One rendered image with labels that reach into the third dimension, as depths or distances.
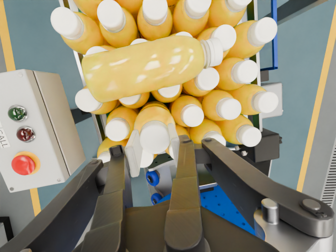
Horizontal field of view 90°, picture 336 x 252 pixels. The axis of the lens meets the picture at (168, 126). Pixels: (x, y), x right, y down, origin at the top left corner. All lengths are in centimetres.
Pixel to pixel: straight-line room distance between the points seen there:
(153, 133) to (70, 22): 22
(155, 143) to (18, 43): 158
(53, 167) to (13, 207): 180
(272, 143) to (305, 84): 141
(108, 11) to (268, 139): 43
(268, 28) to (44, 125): 41
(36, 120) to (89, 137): 121
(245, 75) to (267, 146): 23
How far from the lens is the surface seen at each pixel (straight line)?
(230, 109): 33
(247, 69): 34
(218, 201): 47
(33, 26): 168
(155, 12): 32
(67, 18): 34
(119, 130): 31
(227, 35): 33
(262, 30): 36
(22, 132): 35
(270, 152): 51
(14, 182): 42
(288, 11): 63
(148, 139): 21
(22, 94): 35
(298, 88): 184
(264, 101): 36
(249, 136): 36
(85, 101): 32
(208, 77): 31
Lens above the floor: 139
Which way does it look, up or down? 76 degrees down
